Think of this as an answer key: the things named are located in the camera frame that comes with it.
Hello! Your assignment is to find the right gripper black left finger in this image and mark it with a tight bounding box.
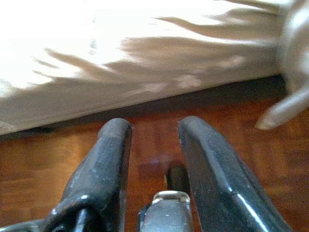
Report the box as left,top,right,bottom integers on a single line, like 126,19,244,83
45,117,133,232

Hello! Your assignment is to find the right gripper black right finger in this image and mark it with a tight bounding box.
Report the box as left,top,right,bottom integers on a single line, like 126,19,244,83
178,116,294,232

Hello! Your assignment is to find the grey robot right leg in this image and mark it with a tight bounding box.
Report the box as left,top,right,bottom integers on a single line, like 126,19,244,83
137,165,194,232

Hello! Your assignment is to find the bed with beige floral sheet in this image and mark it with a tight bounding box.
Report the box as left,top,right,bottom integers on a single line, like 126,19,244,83
0,0,309,135

